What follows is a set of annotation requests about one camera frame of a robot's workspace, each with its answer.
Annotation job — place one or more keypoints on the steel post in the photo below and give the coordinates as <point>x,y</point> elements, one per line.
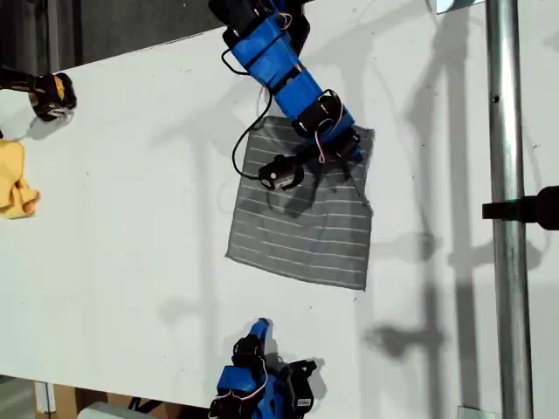
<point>506,131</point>

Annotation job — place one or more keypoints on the black clamp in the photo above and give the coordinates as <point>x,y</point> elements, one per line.
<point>524,209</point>

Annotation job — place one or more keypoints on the grey striped towel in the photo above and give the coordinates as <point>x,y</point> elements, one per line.
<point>297,244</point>

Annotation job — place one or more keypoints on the black yellow power tool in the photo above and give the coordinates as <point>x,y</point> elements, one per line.
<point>52,94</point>

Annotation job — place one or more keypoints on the yellow cloth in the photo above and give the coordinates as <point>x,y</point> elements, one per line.
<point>13,183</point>

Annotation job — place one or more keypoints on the white plastic container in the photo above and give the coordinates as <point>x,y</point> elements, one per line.
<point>102,412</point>

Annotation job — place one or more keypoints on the black camera stalk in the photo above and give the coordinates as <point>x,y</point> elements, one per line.
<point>312,158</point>

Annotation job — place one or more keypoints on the black camera box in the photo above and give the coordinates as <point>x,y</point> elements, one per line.
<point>279,172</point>
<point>301,388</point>

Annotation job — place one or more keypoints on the white table leg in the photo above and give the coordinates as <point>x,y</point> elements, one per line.
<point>43,397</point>

